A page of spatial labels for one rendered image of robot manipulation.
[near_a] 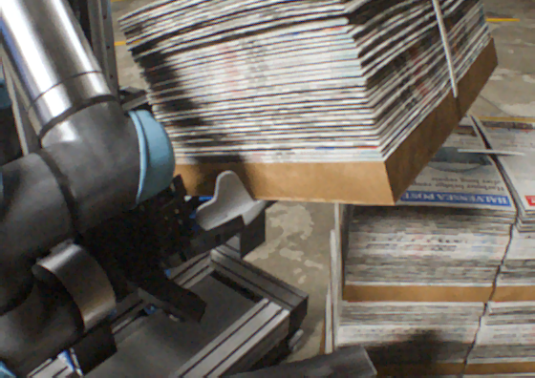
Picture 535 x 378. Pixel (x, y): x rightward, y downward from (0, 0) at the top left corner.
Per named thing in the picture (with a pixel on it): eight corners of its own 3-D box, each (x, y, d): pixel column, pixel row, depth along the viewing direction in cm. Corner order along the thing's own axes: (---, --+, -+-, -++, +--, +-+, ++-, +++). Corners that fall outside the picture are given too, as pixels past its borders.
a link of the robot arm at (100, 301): (96, 343, 43) (53, 324, 48) (134, 314, 46) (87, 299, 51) (60, 269, 41) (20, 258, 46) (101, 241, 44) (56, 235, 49)
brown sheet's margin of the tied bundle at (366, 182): (258, 139, 75) (248, 111, 73) (454, 132, 55) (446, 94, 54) (179, 196, 64) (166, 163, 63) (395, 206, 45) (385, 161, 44)
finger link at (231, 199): (271, 157, 54) (188, 191, 51) (287, 209, 56) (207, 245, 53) (258, 152, 57) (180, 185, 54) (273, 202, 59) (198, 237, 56)
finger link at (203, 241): (247, 218, 53) (166, 254, 50) (252, 231, 53) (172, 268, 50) (229, 206, 57) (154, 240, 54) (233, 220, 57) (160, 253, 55)
